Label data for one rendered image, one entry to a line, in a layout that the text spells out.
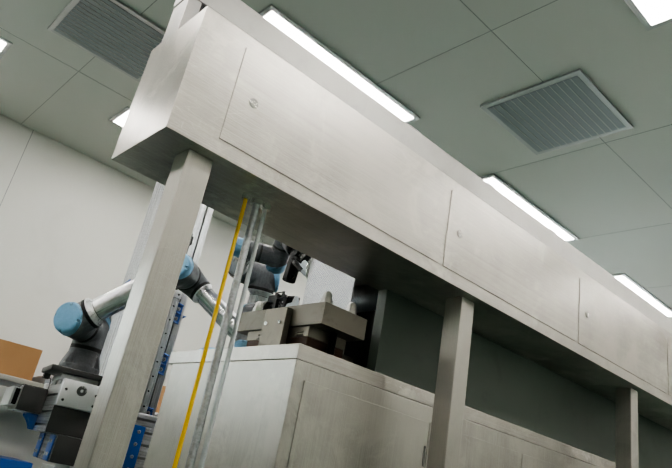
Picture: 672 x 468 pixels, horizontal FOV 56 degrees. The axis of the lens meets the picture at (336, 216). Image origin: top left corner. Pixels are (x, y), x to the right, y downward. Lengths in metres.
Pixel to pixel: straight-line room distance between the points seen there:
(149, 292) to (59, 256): 4.34
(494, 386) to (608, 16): 1.86
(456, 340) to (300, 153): 0.70
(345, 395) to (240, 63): 0.88
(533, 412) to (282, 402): 1.10
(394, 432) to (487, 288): 0.48
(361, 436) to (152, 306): 0.77
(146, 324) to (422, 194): 0.83
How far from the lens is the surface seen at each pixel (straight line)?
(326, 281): 2.04
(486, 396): 2.19
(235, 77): 1.37
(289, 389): 1.59
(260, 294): 2.79
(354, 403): 1.73
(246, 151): 1.33
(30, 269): 5.44
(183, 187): 1.26
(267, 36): 1.71
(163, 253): 1.22
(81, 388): 2.45
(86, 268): 5.58
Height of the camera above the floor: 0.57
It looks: 24 degrees up
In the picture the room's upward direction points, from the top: 11 degrees clockwise
